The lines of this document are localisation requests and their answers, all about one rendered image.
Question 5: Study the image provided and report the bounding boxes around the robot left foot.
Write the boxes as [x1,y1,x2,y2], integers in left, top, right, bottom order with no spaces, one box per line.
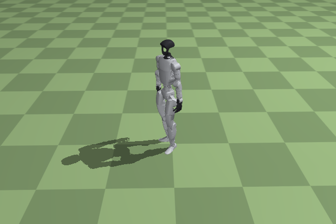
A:
[165,143,177,154]

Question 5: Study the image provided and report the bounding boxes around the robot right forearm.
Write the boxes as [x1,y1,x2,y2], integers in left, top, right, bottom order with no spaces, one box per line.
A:
[155,75,161,88]

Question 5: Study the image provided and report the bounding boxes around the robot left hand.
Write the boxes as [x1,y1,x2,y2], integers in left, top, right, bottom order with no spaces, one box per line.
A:
[173,99,182,113]

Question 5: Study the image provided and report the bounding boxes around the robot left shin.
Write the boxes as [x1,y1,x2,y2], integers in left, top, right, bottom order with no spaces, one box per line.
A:
[167,123,176,147]

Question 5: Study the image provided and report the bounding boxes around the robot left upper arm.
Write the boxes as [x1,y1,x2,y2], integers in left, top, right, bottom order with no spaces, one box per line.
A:
[171,61,181,88]

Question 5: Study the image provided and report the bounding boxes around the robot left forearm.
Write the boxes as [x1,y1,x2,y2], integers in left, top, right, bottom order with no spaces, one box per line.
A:
[175,82,183,103]

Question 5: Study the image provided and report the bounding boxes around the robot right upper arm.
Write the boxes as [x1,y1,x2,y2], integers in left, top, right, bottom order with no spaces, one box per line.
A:
[155,55,161,77]

